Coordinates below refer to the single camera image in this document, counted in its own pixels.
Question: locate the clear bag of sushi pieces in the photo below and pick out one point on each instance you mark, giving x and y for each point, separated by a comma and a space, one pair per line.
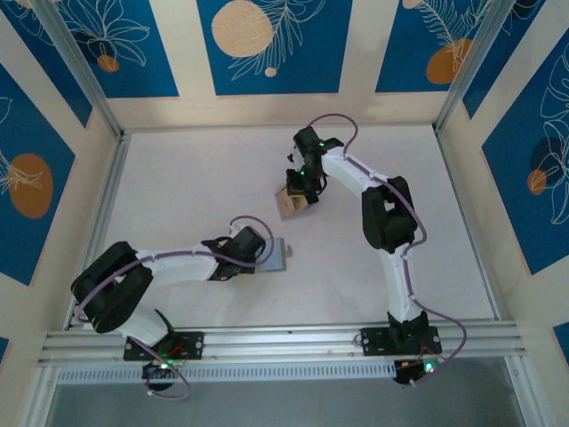
283, 215

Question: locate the grey card holder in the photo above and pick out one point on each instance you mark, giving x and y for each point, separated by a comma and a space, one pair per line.
275, 255

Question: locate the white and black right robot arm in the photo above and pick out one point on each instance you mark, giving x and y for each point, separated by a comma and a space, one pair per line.
389, 222

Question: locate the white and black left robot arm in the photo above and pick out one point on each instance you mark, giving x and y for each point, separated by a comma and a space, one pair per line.
178, 267

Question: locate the black control board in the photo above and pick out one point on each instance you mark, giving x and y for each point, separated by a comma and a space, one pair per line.
409, 374
153, 370

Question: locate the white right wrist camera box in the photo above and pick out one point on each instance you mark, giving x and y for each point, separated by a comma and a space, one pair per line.
291, 157

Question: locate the aluminium rail beam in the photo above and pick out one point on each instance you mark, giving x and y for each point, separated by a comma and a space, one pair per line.
284, 344

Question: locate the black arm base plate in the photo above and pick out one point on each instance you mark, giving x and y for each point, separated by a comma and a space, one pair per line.
371, 342
194, 343

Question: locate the aluminium side rail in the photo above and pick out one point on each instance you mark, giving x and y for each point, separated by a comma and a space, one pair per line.
112, 178
448, 164

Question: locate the aluminium frame post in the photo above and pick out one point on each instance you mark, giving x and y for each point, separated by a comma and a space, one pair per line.
75, 62
473, 62

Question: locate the aluminium frame leg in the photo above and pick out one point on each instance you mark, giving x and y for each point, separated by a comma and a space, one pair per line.
524, 396
37, 400

